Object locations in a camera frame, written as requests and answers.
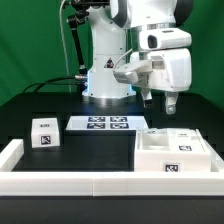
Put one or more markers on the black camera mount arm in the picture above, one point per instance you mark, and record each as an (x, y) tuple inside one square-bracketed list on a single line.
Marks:
[(81, 13)]

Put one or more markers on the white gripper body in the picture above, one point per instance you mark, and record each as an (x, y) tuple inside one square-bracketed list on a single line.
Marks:
[(167, 54)]

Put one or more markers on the white door panel with tags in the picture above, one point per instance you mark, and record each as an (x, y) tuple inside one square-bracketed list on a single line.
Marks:
[(156, 131)]

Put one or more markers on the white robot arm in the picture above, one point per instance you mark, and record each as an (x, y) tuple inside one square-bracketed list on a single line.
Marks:
[(115, 39)]

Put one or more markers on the white cabinet top block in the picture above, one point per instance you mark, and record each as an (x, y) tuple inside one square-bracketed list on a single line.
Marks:
[(45, 133)]

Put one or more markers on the white U-shaped fence wall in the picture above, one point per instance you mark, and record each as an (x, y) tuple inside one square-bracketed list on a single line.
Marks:
[(105, 184)]

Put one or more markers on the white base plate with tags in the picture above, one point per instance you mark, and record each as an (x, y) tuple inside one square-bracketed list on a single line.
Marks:
[(108, 123)]

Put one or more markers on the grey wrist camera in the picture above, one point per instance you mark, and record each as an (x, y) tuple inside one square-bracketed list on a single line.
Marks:
[(129, 73)]

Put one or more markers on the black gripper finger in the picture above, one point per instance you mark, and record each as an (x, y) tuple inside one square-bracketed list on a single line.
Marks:
[(146, 97), (170, 102)]

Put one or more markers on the white cabinet body box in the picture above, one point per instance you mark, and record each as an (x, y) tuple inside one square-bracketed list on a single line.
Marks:
[(153, 154)]

